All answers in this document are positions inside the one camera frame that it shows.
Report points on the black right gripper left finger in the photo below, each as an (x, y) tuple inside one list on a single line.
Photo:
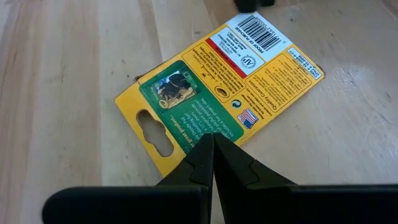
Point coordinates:
[(174, 202)]

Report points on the yellow green card packet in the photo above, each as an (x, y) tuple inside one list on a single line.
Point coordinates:
[(217, 84)]

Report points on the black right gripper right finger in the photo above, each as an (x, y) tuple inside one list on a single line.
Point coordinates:
[(264, 202)]

